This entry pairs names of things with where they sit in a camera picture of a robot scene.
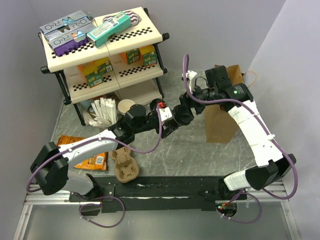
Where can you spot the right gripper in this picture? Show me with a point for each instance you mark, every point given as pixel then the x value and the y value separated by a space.
pixel 185 99

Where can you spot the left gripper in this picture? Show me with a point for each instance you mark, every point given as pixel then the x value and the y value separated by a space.
pixel 168 130

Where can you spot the brown paper bag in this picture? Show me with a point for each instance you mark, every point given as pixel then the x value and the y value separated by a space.
pixel 220 122

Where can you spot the black white paper cup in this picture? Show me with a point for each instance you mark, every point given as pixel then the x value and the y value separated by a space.
pixel 183 114

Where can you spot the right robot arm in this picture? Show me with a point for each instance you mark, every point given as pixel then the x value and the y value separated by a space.
pixel 272 162

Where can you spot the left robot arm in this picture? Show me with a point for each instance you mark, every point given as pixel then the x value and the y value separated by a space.
pixel 52 167

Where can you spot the purple wavy round pack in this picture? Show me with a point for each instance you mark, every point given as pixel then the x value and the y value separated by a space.
pixel 134 17

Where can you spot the stacked paper cup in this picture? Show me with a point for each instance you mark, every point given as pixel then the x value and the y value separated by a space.
pixel 125 105

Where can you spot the yellow green box right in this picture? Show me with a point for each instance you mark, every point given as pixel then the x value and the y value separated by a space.
pixel 148 55

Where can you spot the cardboard cup carrier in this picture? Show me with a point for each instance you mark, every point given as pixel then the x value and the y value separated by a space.
pixel 126 168

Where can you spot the cream three-tier shelf rack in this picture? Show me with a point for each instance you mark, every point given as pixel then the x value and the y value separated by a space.
pixel 128 81

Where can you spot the cup of straws and napkins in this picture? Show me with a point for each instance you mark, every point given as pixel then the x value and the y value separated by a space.
pixel 103 113

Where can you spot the orange green box right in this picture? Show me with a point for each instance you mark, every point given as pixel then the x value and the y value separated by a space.
pixel 131 56

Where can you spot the orange snack bag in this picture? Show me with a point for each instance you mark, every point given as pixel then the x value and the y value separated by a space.
pixel 97 162

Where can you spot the yellow green snack box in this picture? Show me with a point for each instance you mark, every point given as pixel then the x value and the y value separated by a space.
pixel 105 66

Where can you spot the orange green snack box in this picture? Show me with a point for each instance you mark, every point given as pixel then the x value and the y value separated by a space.
pixel 86 67

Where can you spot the teal carton box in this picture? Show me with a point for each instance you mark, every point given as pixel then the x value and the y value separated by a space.
pixel 113 26

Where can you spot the silver blue RO box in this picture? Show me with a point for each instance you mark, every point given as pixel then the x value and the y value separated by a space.
pixel 64 21

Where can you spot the purple RO box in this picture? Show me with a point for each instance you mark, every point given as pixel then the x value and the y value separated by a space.
pixel 71 38

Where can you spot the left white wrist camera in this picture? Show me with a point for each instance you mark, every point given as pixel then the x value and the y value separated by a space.
pixel 165 112

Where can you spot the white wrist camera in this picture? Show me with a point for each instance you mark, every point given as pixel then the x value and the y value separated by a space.
pixel 191 79
pixel 165 112

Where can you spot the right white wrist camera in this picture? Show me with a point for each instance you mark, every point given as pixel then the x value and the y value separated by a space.
pixel 191 79

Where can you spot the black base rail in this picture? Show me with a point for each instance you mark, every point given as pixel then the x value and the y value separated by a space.
pixel 147 193

